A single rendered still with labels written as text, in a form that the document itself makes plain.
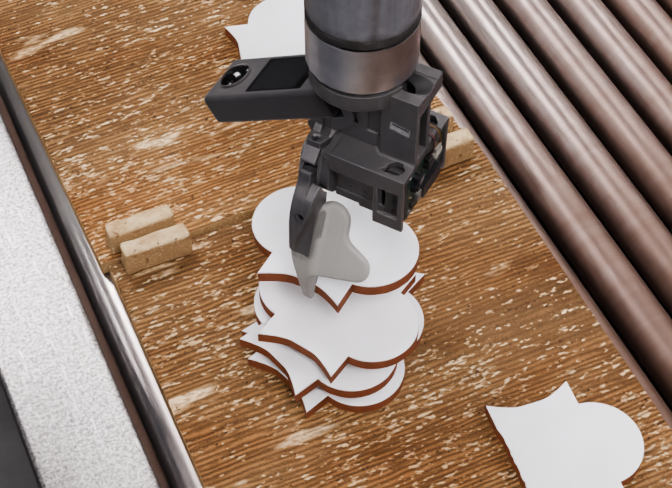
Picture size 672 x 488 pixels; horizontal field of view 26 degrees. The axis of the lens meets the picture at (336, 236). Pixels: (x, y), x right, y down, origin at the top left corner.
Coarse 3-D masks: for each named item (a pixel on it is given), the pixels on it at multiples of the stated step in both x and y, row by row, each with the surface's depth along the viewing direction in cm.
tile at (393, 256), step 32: (288, 192) 115; (256, 224) 113; (288, 224) 113; (352, 224) 112; (288, 256) 111; (384, 256) 110; (416, 256) 110; (320, 288) 109; (352, 288) 109; (384, 288) 109
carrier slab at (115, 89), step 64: (0, 0) 143; (64, 0) 143; (128, 0) 143; (192, 0) 143; (256, 0) 143; (64, 64) 138; (128, 64) 138; (192, 64) 138; (64, 128) 133; (128, 128) 133; (192, 128) 133; (256, 128) 133; (64, 192) 130; (128, 192) 128; (192, 192) 128; (256, 192) 128
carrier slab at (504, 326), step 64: (448, 192) 128; (192, 256) 124; (256, 256) 124; (448, 256) 124; (512, 256) 124; (192, 320) 119; (448, 320) 119; (512, 320) 119; (576, 320) 119; (192, 384) 116; (256, 384) 116; (448, 384) 116; (512, 384) 116; (576, 384) 116; (640, 384) 116; (192, 448) 112; (256, 448) 112; (320, 448) 112; (384, 448) 112; (448, 448) 112
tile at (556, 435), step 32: (512, 416) 112; (544, 416) 112; (576, 416) 112; (608, 416) 112; (512, 448) 111; (544, 448) 111; (576, 448) 111; (608, 448) 111; (640, 448) 111; (544, 480) 109; (576, 480) 109; (608, 480) 109
